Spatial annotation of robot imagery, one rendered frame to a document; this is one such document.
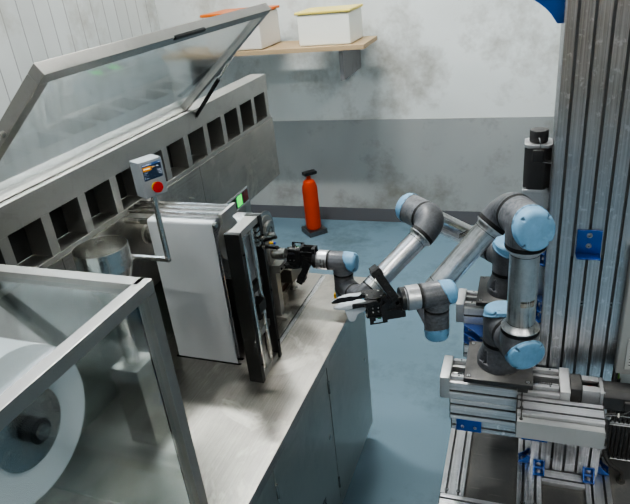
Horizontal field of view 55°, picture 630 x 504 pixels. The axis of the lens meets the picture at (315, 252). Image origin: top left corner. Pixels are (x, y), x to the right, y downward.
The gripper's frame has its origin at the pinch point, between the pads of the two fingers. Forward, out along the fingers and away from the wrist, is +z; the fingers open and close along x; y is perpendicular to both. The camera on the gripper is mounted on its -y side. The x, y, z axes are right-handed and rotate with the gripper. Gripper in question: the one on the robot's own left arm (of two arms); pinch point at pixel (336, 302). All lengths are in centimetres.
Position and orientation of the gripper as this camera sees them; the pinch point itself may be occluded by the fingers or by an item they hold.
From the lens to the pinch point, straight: 175.8
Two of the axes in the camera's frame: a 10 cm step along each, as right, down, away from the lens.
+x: -1.2, -3.0, 9.5
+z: -9.9, 1.5, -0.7
